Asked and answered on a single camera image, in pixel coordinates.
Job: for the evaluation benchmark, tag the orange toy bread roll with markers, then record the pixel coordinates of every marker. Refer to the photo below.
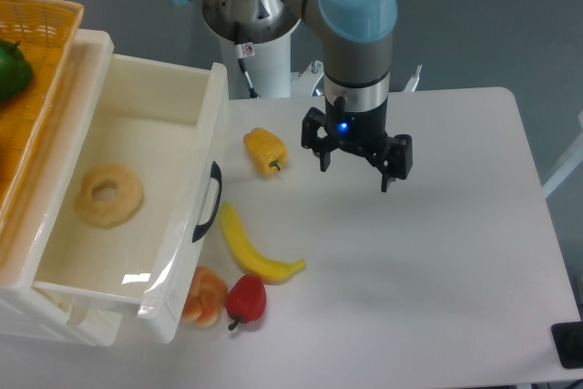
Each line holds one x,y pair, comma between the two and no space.
205,299

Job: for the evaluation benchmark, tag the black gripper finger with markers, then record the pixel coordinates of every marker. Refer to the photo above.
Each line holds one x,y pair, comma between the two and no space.
321,147
392,156

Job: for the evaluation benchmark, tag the white frame at right edge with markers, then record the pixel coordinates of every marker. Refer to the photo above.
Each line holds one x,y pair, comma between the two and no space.
567,162

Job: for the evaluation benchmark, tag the black device at table edge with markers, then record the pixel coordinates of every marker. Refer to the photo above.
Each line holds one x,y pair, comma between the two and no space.
568,340

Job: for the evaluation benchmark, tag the yellow toy bell pepper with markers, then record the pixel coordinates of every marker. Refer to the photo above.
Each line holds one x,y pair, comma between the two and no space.
267,152

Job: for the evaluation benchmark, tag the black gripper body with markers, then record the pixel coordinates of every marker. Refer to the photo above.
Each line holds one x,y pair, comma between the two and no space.
360,133

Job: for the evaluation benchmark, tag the white top drawer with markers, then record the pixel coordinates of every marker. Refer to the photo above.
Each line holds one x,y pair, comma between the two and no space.
168,124

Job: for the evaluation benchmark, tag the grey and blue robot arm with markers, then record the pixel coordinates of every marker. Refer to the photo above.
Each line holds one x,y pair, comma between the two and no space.
357,46

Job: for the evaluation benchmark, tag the red toy bell pepper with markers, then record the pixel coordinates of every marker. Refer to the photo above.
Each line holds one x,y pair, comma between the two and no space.
246,301

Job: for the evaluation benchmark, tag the green toy bell pepper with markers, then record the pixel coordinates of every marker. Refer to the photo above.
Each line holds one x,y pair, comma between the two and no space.
16,72

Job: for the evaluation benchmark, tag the beige toy donut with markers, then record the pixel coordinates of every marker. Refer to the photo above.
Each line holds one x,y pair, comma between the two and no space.
108,196

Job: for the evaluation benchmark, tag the yellow toy banana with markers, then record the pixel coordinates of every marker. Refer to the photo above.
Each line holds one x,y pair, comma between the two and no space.
247,256

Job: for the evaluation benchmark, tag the orange plastic basket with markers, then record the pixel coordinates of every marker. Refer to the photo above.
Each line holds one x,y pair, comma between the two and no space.
44,30

